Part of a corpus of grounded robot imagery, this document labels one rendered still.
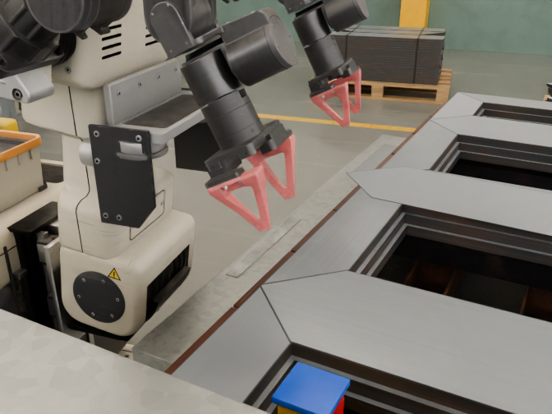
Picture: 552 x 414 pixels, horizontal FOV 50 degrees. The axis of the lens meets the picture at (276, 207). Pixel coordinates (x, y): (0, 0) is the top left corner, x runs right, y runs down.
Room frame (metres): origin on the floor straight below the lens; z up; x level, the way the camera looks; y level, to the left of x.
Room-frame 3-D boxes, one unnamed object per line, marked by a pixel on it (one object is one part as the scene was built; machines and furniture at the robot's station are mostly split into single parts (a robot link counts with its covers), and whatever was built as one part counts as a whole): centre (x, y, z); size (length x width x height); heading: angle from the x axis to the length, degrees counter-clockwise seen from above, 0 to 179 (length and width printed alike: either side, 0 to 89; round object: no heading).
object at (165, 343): (1.31, -0.15, 0.66); 1.30 x 0.20 x 0.03; 152
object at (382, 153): (1.61, -0.34, 0.70); 0.39 x 0.12 x 0.04; 152
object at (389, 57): (5.45, -1.00, 0.26); 1.20 x 0.80 x 0.53; 73
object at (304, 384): (0.46, -0.04, 0.88); 0.06 x 0.06 x 0.02; 62
